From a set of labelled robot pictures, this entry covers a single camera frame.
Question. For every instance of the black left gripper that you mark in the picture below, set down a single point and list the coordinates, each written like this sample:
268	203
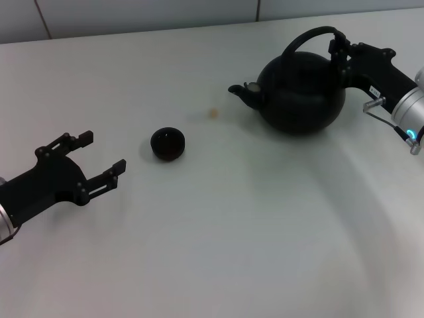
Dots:
49	182

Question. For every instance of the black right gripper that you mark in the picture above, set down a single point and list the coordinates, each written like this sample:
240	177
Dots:
377	69

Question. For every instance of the dark brown teacup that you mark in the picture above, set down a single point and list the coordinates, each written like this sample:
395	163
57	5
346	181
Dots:
167	145

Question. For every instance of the black round teapot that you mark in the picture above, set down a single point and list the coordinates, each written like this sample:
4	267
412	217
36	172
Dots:
301	99

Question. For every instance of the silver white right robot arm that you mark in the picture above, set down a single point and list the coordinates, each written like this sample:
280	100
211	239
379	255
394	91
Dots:
410	106

